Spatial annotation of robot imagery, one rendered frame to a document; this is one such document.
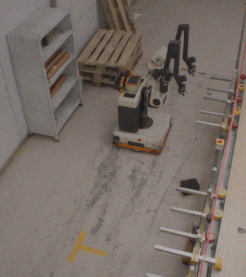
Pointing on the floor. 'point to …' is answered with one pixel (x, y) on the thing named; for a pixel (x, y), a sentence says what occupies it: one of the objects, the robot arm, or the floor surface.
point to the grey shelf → (28, 28)
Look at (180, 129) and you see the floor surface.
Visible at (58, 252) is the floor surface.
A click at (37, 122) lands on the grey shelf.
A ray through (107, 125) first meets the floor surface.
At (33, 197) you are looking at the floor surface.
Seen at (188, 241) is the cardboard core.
